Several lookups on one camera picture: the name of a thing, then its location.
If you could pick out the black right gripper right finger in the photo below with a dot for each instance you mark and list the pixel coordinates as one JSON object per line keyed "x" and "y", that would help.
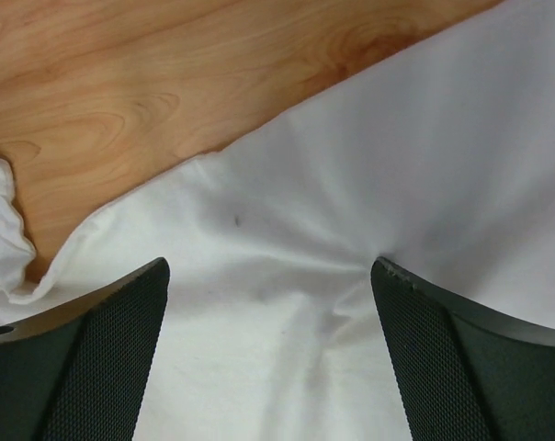
{"x": 464, "y": 371}

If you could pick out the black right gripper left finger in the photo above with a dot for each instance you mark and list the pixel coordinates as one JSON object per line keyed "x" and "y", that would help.
{"x": 79, "y": 371}

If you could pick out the white t shirt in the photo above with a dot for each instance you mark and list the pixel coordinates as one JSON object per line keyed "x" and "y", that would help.
{"x": 290, "y": 249}

